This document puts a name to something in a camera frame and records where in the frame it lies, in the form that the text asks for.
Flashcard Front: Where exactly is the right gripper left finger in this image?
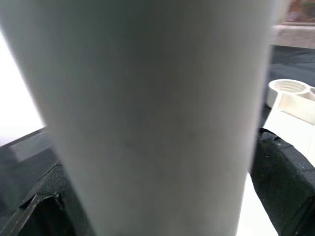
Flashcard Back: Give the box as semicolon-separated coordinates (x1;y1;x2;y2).
4;162;96;236

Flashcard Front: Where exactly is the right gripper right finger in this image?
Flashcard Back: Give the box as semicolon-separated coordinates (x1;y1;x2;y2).
250;127;315;236

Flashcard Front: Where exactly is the white plastic table leg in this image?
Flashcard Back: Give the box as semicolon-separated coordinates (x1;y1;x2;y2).
0;0;291;236

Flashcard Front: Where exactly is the cream plastic table top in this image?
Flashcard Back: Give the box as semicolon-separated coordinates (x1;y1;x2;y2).
236;79;315;236

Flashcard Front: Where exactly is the beige covered bench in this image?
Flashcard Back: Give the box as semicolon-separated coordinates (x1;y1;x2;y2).
272;24;315;49

